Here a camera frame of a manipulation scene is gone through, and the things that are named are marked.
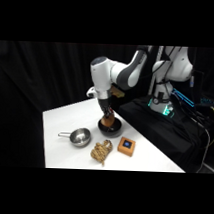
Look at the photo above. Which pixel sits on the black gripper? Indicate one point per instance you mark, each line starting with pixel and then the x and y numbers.
pixel 104 104

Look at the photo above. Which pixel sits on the brown potato toy red hat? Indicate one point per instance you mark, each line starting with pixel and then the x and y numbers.
pixel 108 121

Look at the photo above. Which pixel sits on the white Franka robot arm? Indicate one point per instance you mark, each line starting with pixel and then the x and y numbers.
pixel 139 69

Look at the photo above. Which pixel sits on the black bowl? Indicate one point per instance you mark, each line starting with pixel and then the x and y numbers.
pixel 109 127

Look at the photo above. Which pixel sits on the wooden block with blue top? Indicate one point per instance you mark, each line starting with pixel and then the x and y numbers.
pixel 126 146

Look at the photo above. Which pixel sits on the small silver metal pan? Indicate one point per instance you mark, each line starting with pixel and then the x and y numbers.
pixel 80 136

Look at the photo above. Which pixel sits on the black robot stand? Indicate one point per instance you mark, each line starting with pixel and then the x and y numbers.
pixel 164 137

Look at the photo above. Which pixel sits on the black curtain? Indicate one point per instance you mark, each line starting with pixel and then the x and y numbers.
pixel 35 92

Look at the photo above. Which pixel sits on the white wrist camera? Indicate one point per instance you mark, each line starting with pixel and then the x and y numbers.
pixel 91 92

